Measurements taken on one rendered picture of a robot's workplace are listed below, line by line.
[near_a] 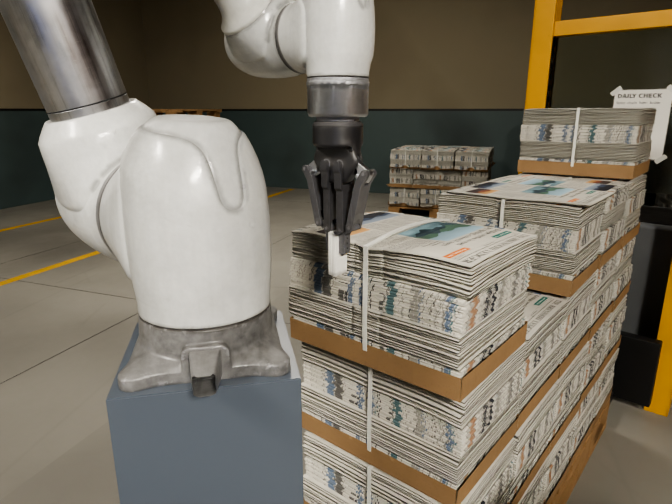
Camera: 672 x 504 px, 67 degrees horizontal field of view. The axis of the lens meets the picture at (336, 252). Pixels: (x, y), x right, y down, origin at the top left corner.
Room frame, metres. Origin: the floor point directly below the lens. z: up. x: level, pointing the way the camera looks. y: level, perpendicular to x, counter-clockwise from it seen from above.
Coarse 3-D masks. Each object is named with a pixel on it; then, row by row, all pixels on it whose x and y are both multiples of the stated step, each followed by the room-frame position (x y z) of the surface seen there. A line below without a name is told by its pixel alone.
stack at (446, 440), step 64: (576, 320) 1.28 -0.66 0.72; (320, 384) 0.94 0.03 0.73; (384, 384) 0.82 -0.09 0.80; (512, 384) 0.90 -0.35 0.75; (576, 384) 1.31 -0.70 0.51; (320, 448) 0.93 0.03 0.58; (384, 448) 0.82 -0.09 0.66; (448, 448) 0.74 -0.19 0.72; (512, 448) 0.93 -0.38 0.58; (576, 448) 1.46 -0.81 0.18
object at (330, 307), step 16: (368, 224) 0.98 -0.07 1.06; (384, 224) 0.99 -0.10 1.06; (400, 224) 0.99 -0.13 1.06; (304, 240) 0.92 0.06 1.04; (320, 240) 0.89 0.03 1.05; (352, 240) 0.86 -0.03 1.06; (304, 256) 0.92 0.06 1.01; (320, 256) 0.89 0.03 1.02; (352, 256) 0.85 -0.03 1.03; (304, 272) 0.92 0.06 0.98; (320, 272) 0.89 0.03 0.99; (352, 272) 0.84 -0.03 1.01; (304, 288) 0.92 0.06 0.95; (320, 288) 0.89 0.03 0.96; (336, 288) 0.87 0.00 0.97; (352, 288) 0.84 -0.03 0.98; (304, 304) 0.91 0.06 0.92; (320, 304) 0.89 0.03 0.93; (336, 304) 0.86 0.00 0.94; (352, 304) 0.84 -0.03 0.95; (304, 320) 0.92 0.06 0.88; (320, 320) 0.89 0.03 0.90; (336, 320) 0.86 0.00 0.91; (352, 336) 0.84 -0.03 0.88
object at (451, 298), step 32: (384, 256) 0.80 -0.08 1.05; (416, 256) 0.76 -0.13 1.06; (448, 256) 0.75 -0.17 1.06; (480, 256) 0.75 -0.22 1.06; (512, 256) 0.83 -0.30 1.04; (384, 288) 0.80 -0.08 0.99; (416, 288) 0.76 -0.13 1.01; (448, 288) 0.73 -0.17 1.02; (480, 288) 0.73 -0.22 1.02; (512, 288) 0.86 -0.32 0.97; (384, 320) 0.79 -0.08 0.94; (416, 320) 0.76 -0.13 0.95; (448, 320) 0.72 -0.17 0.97; (480, 320) 0.75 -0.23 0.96; (512, 320) 0.87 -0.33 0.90; (416, 352) 0.75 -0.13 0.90; (448, 352) 0.72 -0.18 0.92; (480, 352) 0.76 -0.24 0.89
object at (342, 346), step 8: (296, 320) 0.93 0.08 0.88; (296, 328) 0.93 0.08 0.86; (304, 328) 0.91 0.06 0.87; (312, 328) 0.90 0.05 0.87; (320, 328) 0.89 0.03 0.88; (296, 336) 0.93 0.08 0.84; (304, 336) 0.91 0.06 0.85; (312, 336) 0.90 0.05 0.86; (320, 336) 0.89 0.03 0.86; (328, 336) 0.87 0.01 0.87; (336, 336) 0.86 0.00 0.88; (312, 344) 0.90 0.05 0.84; (320, 344) 0.89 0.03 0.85; (328, 344) 0.87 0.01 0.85; (336, 344) 0.86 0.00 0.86; (344, 344) 0.85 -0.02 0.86; (336, 352) 0.86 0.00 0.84; (344, 352) 0.85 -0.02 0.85
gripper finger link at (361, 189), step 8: (360, 176) 0.72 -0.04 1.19; (368, 176) 0.72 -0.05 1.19; (360, 184) 0.72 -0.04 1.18; (368, 184) 0.74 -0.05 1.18; (360, 192) 0.73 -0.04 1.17; (368, 192) 0.74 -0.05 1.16; (352, 200) 0.73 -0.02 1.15; (360, 200) 0.73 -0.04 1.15; (352, 208) 0.73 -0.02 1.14; (360, 208) 0.74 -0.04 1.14; (352, 216) 0.73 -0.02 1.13; (360, 216) 0.74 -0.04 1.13; (352, 224) 0.73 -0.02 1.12; (360, 224) 0.75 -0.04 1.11
